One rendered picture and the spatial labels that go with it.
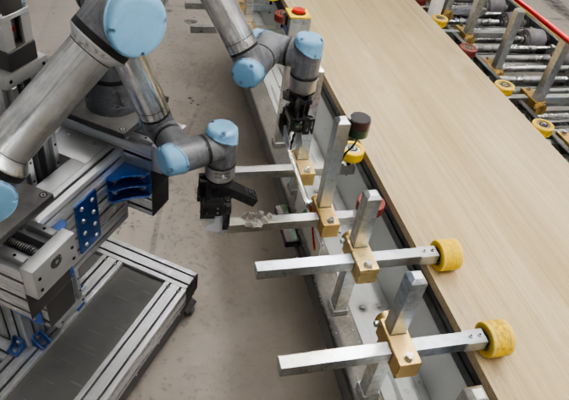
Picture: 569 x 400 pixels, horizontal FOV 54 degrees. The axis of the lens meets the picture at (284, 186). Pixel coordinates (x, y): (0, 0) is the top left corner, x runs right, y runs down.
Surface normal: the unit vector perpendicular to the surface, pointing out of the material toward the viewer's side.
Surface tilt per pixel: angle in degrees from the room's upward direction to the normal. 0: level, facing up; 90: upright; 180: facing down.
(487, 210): 0
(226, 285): 0
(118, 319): 0
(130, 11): 85
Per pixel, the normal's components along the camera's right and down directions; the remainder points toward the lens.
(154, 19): 0.66, 0.48
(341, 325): 0.13, -0.75
